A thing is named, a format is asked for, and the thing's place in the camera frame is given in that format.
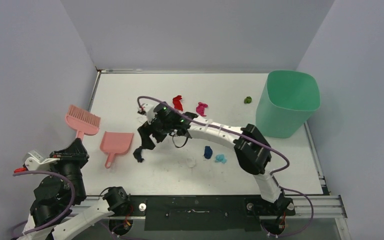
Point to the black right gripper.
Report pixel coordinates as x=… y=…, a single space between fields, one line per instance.
x=151 y=131

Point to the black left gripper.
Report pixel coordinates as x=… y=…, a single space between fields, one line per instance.
x=76 y=151

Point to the pink dustpan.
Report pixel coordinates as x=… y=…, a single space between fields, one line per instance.
x=115 y=144

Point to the pink hand broom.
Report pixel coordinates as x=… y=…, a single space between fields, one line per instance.
x=82 y=121

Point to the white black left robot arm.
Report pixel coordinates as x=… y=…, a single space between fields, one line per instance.
x=61 y=189

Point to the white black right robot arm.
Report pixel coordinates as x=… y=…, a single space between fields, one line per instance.
x=252 y=150

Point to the red paper scrap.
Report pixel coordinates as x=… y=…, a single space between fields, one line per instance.
x=177 y=102

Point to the white paper scrap front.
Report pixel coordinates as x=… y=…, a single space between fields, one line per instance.
x=191 y=162

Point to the magenta paper scrap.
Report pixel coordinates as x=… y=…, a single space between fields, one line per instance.
x=200 y=109

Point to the small dark blue paper scrap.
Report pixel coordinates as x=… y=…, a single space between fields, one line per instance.
x=208 y=152

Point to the light blue paper scrap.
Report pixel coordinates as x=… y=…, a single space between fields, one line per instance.
x=220 y=158

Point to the green paper scrap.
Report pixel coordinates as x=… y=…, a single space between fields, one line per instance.
x=247 y=100

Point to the green plastic waste bin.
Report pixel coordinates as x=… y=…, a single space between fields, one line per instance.
x=289 y=98

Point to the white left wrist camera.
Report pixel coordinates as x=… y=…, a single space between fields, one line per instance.
x=33 y=161

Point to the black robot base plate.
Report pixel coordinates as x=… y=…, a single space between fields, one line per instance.
x=201 y=213

